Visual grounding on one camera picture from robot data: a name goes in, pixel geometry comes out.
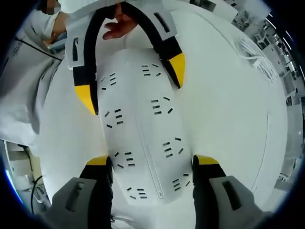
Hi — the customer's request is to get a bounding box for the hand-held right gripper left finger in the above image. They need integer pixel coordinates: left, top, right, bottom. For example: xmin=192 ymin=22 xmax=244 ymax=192
xmin=44 ymin=155 xmax=114 ymax=229

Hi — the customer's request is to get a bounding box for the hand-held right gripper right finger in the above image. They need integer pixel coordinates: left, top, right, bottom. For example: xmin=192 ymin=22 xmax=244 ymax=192
xmin=192 ymin=154 xmax=275 ymax=229

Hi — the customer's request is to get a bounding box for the white power strip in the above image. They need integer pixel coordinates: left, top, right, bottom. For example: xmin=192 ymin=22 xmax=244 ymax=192
xmin=94 ymin=47 xmax=194 ymax=206

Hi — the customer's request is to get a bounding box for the person's left hand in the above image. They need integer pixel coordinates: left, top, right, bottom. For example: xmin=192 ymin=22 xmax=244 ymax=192
xmin=102 ymin=4 xmax=139 ymax=41

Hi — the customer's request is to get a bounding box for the person's white shirt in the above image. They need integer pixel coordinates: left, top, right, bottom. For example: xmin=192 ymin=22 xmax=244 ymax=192
xmin=0 ymin=9 xmax=69 ymax=144

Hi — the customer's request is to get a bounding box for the black cable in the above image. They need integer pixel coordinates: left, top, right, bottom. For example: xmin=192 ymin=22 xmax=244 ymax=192
xmin=16 ymin=39 xmax=63 ymax=61

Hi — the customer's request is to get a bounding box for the white power strip cable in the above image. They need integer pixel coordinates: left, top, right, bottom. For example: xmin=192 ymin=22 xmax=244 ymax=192
xmin=234 ymin=38 xmax=280 ymax=84

